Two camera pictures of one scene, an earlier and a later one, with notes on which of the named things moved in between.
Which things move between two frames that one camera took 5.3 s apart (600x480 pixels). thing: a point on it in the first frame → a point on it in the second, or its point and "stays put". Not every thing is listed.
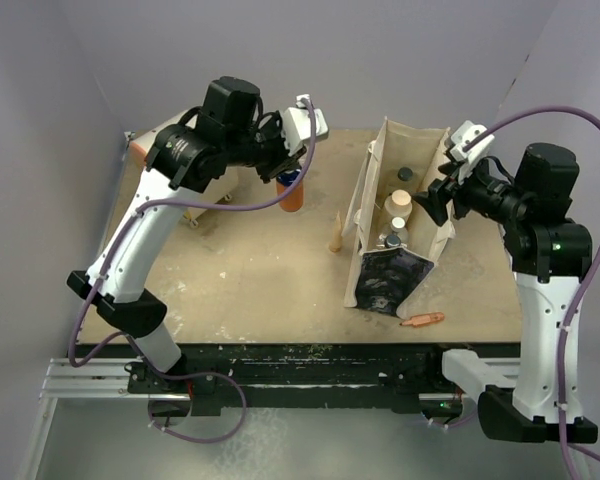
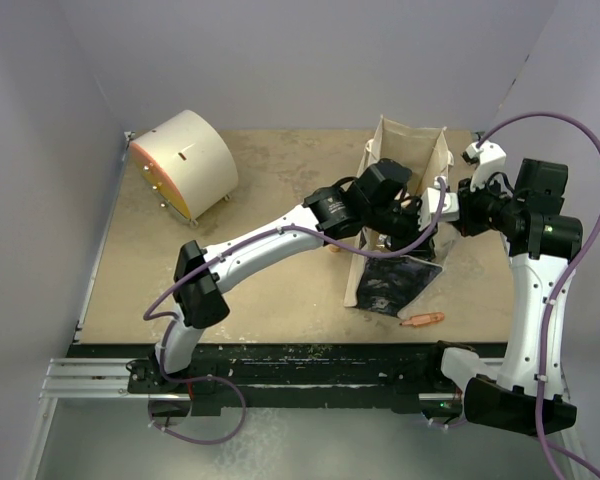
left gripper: (283, 161) → (414, 231)
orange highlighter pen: (424, 319) stays put
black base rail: (402, 371) stays put
